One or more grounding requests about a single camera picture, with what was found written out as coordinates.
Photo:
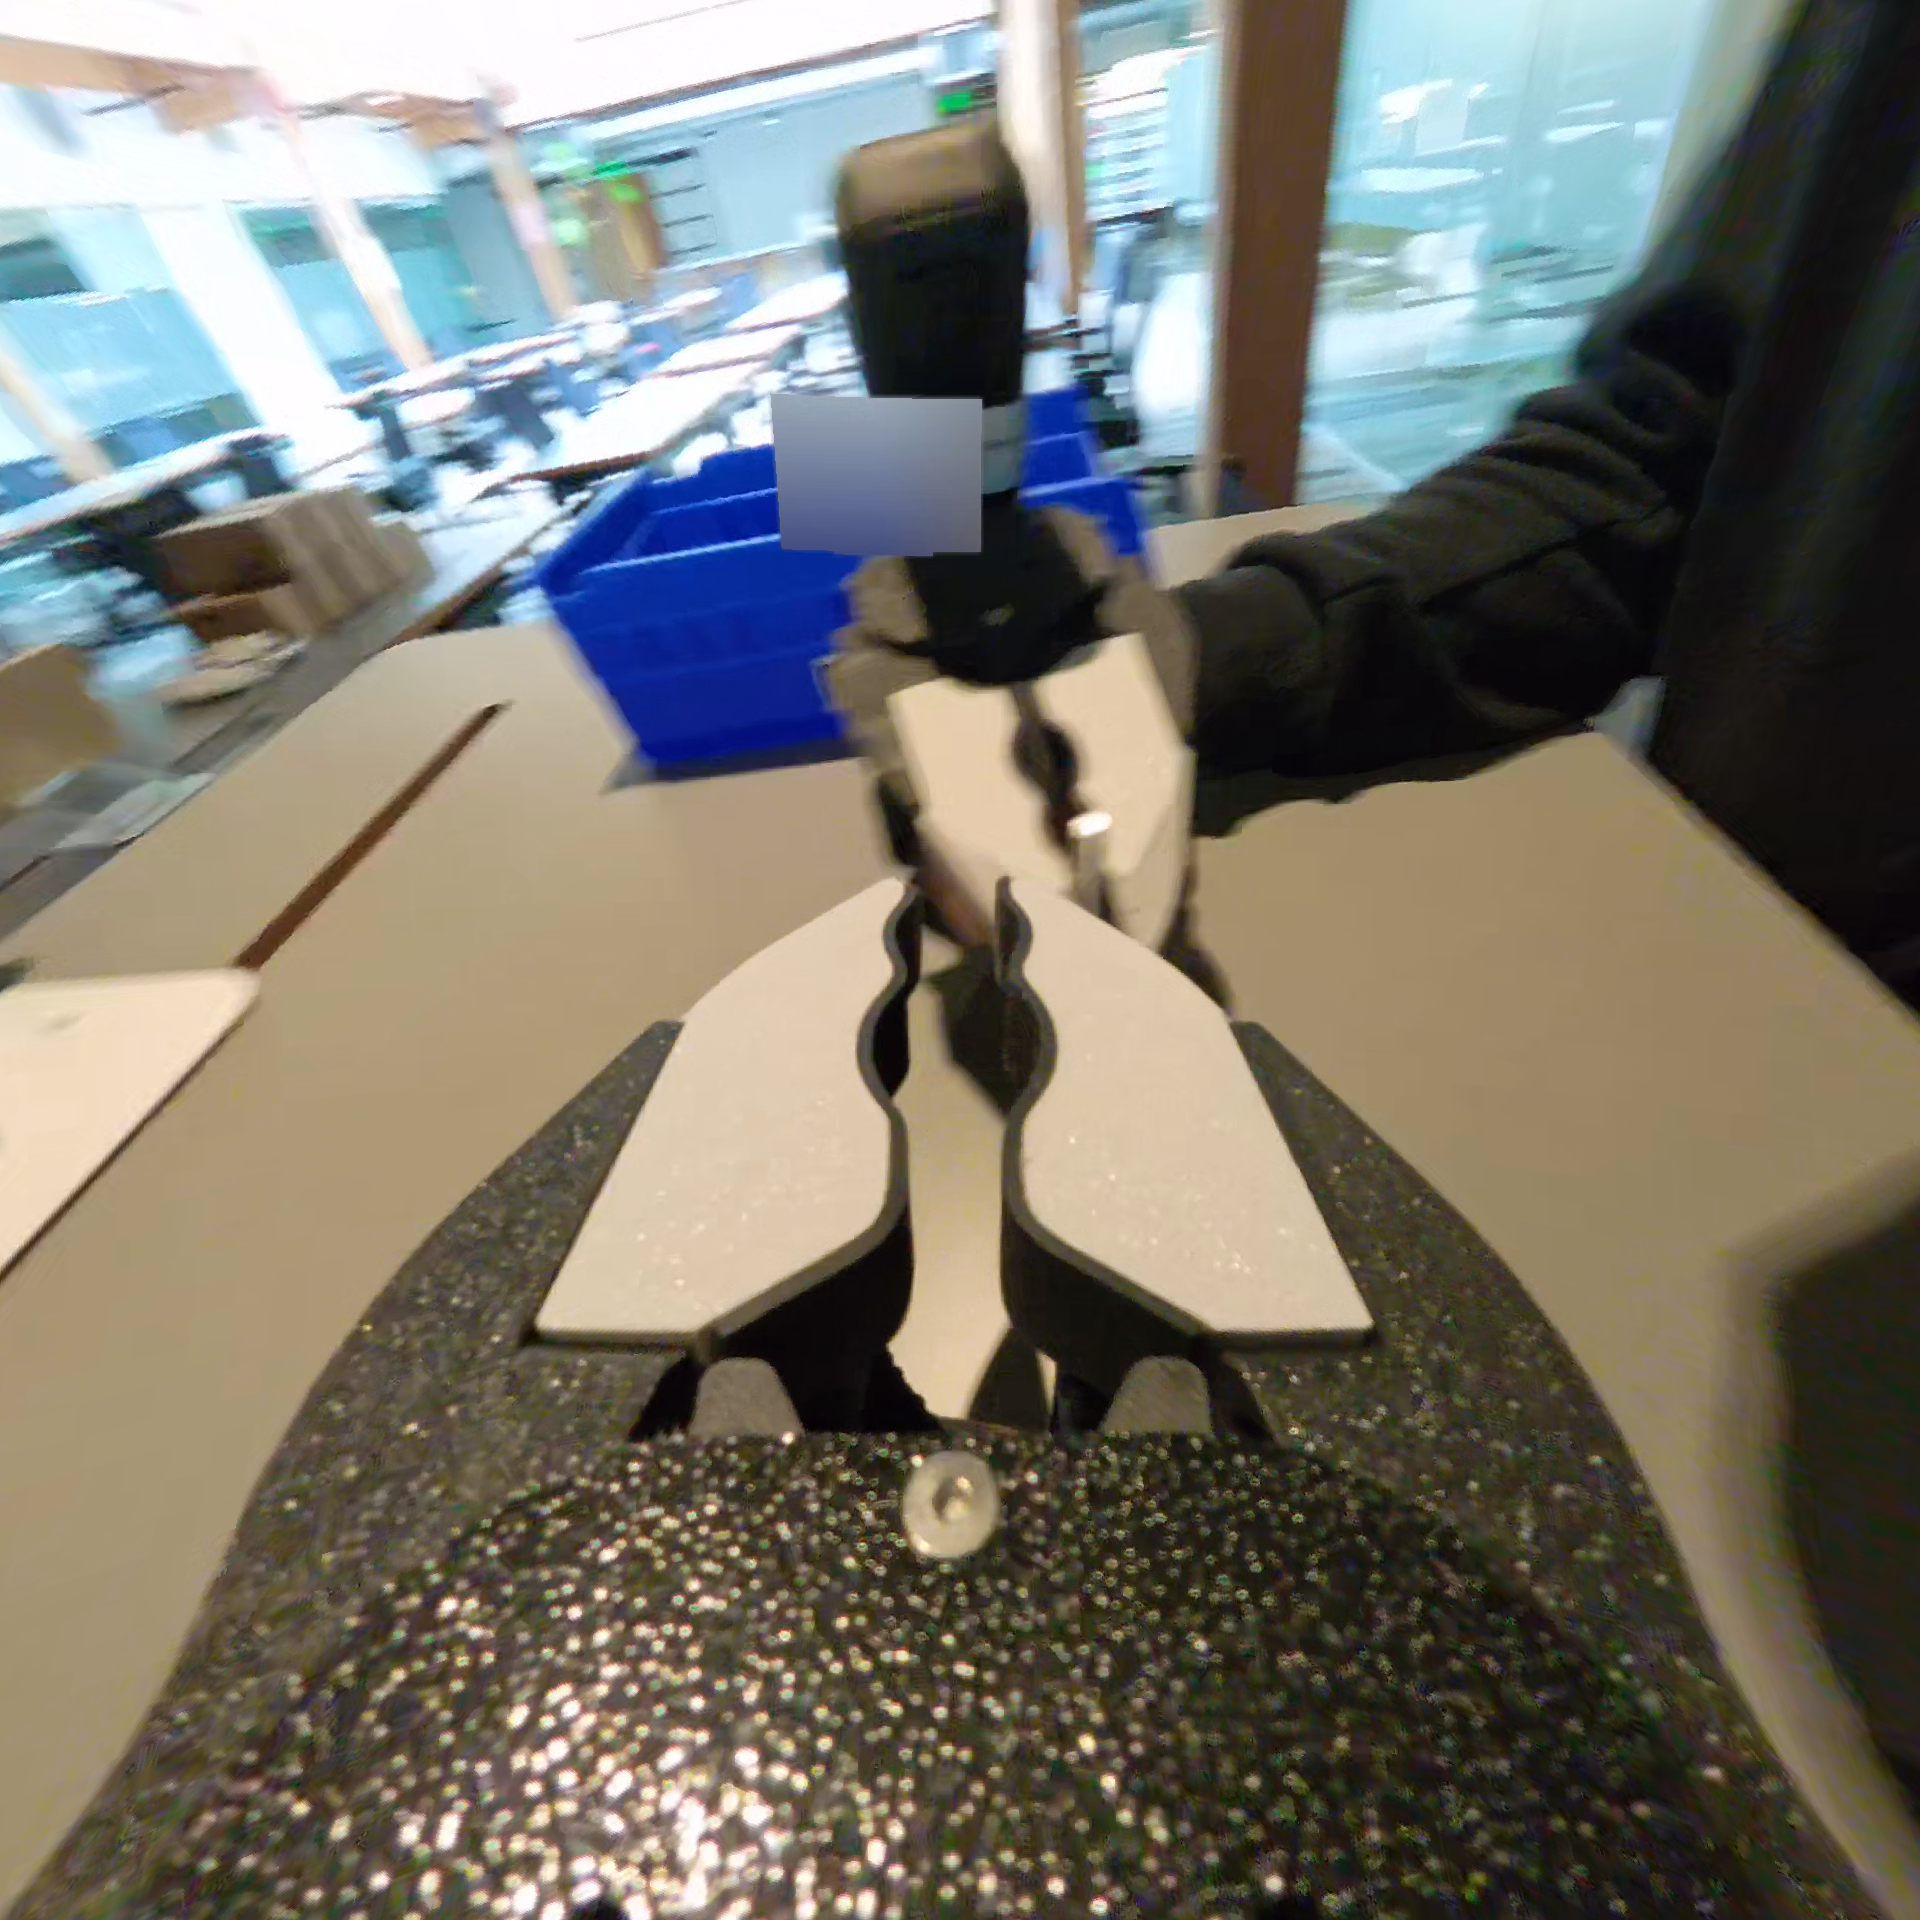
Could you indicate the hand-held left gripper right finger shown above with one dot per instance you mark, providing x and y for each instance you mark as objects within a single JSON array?
[{"x": 1185, "y": 1171}]

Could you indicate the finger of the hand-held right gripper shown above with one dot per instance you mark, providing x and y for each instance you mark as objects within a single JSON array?
[
  {"x": 1148, "y": 781},
  {"x": 960, "y": 765}
]

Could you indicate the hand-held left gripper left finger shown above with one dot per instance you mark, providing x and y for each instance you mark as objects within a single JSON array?
[{"x": 750, "y": 1171}]

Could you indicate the metal bolt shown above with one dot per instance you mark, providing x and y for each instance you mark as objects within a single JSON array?
[{"x": 1091, "y": 848}]

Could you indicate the person's right forearm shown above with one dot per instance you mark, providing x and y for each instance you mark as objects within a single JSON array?
[{"x": 1424, "y": 630}]

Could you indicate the blue plastic tote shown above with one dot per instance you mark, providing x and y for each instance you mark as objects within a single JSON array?
[{"x": 690, "y": 644}]

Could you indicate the white base board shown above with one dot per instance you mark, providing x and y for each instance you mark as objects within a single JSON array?
[{"x": 91, "y": 1080}]

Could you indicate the stack of cardboard boxes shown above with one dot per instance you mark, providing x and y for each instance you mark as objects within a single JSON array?
[{"x": 284, "y": 555}]

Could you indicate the crumpled white plastic wrap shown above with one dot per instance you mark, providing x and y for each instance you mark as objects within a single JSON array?
[{"x": 225, "y": 670}]

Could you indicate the beige board on stand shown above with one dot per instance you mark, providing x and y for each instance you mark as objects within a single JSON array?
[{"x": 53, "y": 720}]

